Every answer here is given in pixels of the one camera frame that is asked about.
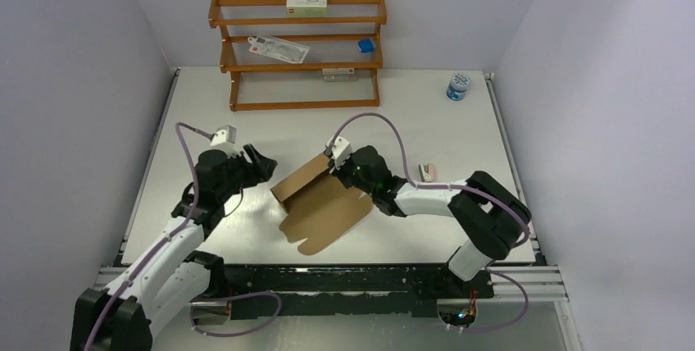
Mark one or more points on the brown cardboard box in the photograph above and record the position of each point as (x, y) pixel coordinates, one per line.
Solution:
(319, 209)

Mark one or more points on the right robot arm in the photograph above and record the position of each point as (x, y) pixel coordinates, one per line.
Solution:
(494, 220)

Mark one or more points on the flat plastic blister package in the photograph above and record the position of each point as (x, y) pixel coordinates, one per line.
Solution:
(278, 49)

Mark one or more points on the small pink white stapler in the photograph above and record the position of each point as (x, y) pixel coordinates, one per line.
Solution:
(427, 172)

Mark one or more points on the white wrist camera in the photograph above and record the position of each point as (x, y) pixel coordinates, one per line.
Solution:
(338, 150)
(224, 140)

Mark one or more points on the grey box lower shelf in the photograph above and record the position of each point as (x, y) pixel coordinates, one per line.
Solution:
(339, 74)

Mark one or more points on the wooden three-tier shelf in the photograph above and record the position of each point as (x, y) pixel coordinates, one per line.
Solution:
(332, 39)

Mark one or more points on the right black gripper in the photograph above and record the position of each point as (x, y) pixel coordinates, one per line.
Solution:
(340, 171)

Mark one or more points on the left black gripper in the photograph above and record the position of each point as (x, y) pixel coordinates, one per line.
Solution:
(253, 174)

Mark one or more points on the white green box top shelf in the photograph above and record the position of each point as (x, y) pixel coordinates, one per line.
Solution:
(306, 8)

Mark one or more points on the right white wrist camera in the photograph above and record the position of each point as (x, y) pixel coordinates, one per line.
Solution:
(338, 150)

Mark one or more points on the black base frame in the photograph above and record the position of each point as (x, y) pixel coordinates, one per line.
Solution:
(415, 289)

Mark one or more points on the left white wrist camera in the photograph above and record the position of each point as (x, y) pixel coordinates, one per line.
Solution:
(224, 140)

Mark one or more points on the blue white round jar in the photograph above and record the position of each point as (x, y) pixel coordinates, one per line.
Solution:
(458, 86)

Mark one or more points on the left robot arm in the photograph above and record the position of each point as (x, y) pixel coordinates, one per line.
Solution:
(130, 311)

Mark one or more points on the small blue object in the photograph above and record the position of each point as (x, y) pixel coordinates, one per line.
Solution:
(367, 45)

